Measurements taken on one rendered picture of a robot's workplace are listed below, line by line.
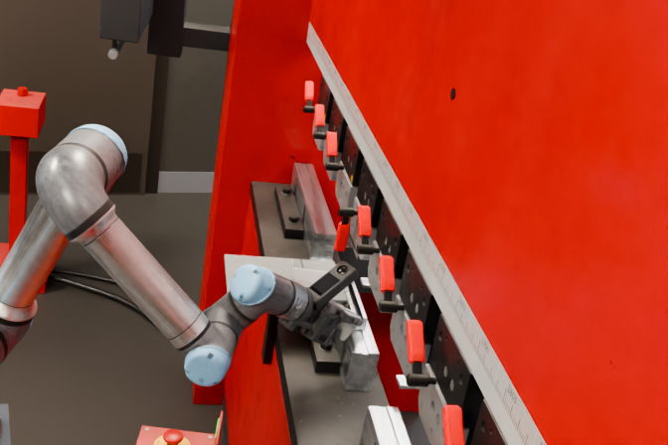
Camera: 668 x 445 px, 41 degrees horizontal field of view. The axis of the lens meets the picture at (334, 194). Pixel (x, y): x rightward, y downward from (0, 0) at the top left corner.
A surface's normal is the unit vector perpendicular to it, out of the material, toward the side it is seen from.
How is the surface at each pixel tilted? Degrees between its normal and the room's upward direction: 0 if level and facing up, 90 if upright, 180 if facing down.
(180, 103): 90
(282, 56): 90
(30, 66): 90
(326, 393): 0
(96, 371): 0
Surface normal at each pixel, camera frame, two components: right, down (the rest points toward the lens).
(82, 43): 0.35, 0.41
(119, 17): 0.08, 0.40
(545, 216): -0.98, -0.08
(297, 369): 0.16, -0.91
